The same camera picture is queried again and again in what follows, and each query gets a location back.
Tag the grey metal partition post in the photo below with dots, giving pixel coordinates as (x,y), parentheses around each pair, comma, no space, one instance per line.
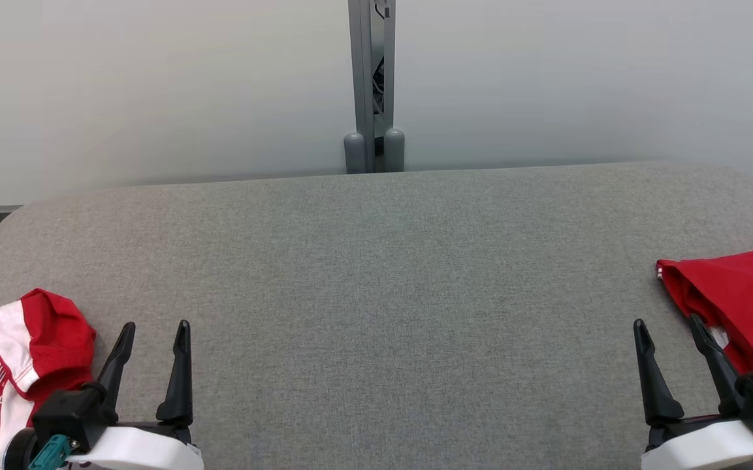
(363,65)

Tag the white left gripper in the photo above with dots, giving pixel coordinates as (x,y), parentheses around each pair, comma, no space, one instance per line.
(141,450)

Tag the grey cylinder post foot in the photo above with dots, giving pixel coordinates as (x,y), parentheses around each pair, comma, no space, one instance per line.
(394,150)
(354,155)

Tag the red sleeveless jersey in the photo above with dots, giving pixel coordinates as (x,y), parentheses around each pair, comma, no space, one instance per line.
(742,294)

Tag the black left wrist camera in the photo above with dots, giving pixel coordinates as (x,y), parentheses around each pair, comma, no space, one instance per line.
(72,414)

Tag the red shorts white stripe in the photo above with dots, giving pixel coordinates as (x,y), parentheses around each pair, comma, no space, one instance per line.
(56,333)

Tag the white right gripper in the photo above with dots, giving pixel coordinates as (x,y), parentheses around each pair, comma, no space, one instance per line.
(703,447)

